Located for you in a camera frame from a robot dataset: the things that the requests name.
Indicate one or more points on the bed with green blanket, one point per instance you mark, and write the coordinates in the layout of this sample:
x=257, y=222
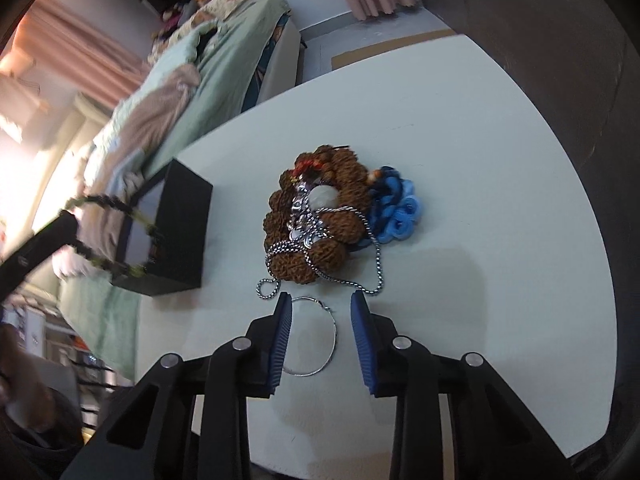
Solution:
x=165, y=110

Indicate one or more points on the person's left hand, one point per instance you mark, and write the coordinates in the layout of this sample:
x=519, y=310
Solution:
x=22, y=385

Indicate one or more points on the black jewelry box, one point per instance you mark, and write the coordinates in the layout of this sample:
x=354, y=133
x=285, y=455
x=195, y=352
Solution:
x=172, y=230

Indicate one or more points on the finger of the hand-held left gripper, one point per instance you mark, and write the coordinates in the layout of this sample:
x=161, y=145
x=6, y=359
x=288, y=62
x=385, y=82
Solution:
x=40, y=247

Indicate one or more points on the silver hoop bangle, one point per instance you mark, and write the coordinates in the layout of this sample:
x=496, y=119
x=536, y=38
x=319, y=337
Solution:
x=325, y=345

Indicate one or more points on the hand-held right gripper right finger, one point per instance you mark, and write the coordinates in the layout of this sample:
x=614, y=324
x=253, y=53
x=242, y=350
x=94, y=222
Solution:
x=362, y=340

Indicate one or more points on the pink curtain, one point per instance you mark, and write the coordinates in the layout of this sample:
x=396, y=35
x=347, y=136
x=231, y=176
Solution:
x=80, y=55

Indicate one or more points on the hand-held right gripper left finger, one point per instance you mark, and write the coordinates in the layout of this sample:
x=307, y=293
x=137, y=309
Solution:
x=281, y=340

